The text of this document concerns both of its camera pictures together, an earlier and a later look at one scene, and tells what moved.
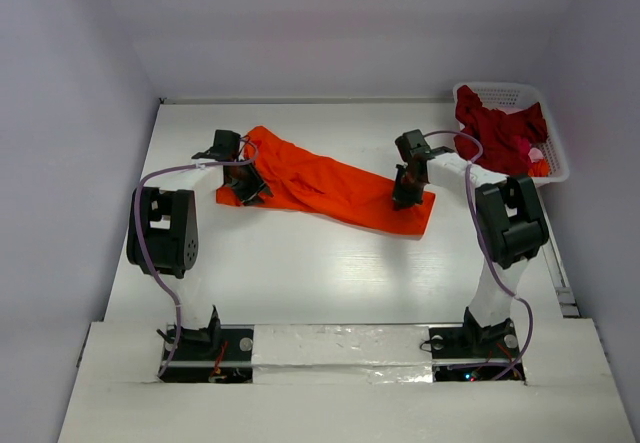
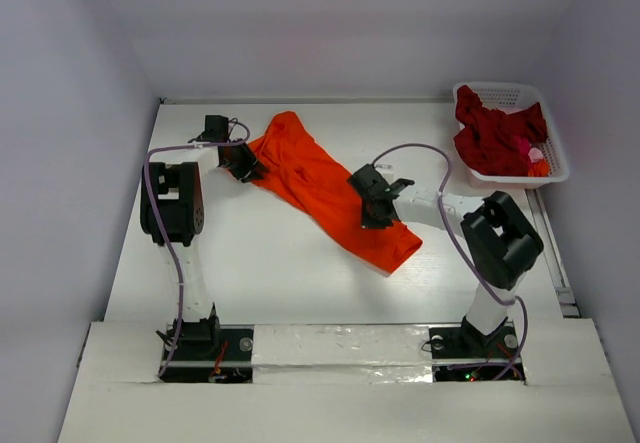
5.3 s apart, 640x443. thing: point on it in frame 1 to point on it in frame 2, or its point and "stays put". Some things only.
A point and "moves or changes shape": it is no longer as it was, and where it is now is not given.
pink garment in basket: (535, 154) stays put
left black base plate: (194, 360) stays put
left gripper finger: (248, 193) to (258, 171)
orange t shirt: (297, 179) moves or changes shape
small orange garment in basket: (540, 168) stays put
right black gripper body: (406, 190) to (373, 202)
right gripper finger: (401, 185) to (368, 218)
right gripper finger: (413, 194) to (383, 221)
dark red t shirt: (505, 139) stays put
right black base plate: (475, 354) stays put
